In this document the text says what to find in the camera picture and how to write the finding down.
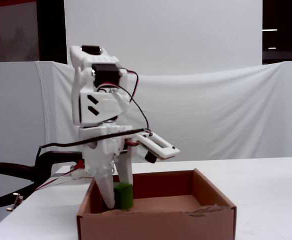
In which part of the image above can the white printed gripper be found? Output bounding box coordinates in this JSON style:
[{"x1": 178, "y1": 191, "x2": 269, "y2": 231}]
[{"x1": 78, "y1": 124, "x2": 139, "y2": 210}]

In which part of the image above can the green cube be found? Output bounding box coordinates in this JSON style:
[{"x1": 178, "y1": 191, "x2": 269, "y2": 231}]
[{"x1": 113, "y1": 181, "x2": 134, "y2": 210}]

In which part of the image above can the brown cardboard box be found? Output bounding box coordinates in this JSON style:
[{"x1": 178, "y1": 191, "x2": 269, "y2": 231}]
[{"x1": 76, "y1": 168, "x2": 237, "y2": 240}]

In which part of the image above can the circuit board with brass standoffs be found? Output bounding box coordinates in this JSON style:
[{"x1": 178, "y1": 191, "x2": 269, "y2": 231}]
[{"x1": 6, "y1": 192, "x2": 24, "y2": 212}]

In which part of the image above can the white draped cloth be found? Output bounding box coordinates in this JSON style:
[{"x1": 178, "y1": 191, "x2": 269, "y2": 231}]
[{"x1": 34, "y1": 61, "x2": 292, "y2": 166}]

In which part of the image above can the black clamp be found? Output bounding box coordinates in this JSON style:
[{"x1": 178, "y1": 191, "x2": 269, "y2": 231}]
[{"x1": 0, "y1": 150, "x2": 83, "y2": 210}]

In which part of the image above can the white partition board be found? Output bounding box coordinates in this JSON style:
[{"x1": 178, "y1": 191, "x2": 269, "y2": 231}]
[{"x1": 0, "y1": 61, "x2": 49, "y2": 166}]

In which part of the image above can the white backdrop panel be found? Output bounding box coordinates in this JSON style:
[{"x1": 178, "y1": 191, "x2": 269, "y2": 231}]
[{"x1": 64, "y1": 0, "x2": 263, "y2": 76}]

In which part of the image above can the brown wooden panel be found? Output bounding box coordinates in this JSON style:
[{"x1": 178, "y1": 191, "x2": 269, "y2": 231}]
[{"x1": 0, "y1": 0, "x2": 39, "y2": 63}]

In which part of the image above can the black camera cable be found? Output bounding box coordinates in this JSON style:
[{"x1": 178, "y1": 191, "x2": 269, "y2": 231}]
[{"x1": 35, "y1": 127, "x2": 146, "y2": 173}]

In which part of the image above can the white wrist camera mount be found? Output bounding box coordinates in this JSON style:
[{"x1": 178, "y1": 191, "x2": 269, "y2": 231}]
[{"x1": 134, "y1": 131, "x2": 181, "y2": 164}]

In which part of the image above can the red black power wire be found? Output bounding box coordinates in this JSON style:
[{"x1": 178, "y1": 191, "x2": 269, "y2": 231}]
[{"x1": 34, "y1": 159, "x2": 85, "y2": 192}]

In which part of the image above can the red black servo wire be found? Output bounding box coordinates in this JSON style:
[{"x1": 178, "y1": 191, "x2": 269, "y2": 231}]
[{"x1": 97, "y1": 70, "x2": 150, "y2": 132}]

